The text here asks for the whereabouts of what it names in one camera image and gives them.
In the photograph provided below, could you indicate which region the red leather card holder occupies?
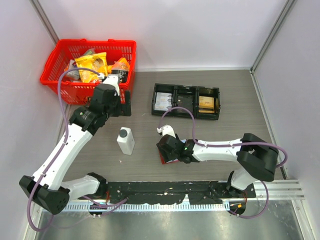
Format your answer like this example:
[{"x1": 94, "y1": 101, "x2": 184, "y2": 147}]
[{"x1": 156, "y1": 140, "x2": 186, "y2": 165}]

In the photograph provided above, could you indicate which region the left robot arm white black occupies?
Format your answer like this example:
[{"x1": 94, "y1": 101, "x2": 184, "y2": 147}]
[{"x1": 19, "y1": 83, "x2": 121, "y2": 215}]

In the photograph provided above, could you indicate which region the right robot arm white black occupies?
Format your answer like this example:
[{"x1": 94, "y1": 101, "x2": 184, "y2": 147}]
[{"x1": 156, "y1": 133, "x2": 279, "y2": 198}]

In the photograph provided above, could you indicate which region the silver VIP cards stack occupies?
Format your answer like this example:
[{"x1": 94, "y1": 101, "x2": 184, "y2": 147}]
[{"x1": 154, "y1": 92, "x2": 172, "y2": 111}]

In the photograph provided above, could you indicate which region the black VIP cards stack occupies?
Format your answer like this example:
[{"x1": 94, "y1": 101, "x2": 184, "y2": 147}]
[{"x1": 177, "y1": 94, "x2": 194, "y2": 113}]

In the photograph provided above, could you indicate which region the gold VIP cards stack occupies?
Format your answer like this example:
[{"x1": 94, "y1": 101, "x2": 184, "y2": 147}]
[{"x1": 198, "y1": 96, "x2": 215, "y2": 114}]

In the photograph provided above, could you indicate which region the black three-compartment card tray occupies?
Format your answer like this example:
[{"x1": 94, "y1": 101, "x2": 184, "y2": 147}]
[{"x1": 151, "y1": 83, "x2": 221, "y2": 121}]

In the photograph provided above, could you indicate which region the black instant noodle cup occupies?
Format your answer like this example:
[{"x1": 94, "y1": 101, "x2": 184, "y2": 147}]
[{"x1": 111, "y1": 69, "x2": 129, "y2": 83}]

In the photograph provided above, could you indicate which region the white plastic bottle black cap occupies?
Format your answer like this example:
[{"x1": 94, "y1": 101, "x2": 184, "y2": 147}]
[{"x1": 116, "y1": 127, "x2": 135, "y2": 155}]

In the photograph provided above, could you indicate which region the yellow snack bag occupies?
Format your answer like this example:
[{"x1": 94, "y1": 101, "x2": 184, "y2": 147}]
[{"x1": 75, "y1": 52, "x2": 108, "y2": 84}]

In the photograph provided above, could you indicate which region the orange snack bag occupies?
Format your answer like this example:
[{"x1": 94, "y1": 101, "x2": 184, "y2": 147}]
[{"x1": 112, "y1": 57, "x2": 130, "y2": 72}]

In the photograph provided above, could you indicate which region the blue and white small box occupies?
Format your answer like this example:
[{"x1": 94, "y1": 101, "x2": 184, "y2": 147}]
[{"x1": 64, "y1": 59, "x2": 80, "y2": 81}]

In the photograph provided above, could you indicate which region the red plastic shopping basket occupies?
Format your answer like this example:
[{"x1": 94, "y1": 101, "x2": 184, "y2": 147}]
[{"x1": 39, "y1": 38, "x2": 137, "y2": 105}]

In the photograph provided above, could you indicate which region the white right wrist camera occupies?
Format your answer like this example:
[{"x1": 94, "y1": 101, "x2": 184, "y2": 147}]
[{"x1": 156, "y1": 124, "x2": 176, "y2": 138}]

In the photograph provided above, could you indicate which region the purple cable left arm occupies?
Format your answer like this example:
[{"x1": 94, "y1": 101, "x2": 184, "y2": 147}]
[{"x1": 26, "y1": 67, "x2": 128, "y2": 232}]

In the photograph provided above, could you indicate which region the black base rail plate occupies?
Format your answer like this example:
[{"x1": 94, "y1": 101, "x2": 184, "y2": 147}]
[{"x1": 88, "y1": 181, "x2": 256, "y2": 205}]

